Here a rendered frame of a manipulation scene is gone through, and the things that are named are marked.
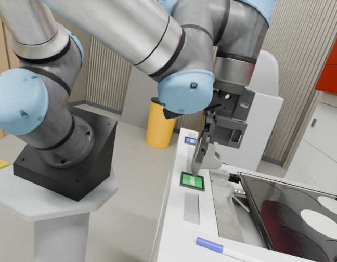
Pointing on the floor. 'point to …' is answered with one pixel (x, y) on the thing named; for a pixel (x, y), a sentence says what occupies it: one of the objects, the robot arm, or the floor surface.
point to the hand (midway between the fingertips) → (192, 169)
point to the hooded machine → (257, 116)
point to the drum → (158, 126)
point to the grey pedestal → (52, 214)
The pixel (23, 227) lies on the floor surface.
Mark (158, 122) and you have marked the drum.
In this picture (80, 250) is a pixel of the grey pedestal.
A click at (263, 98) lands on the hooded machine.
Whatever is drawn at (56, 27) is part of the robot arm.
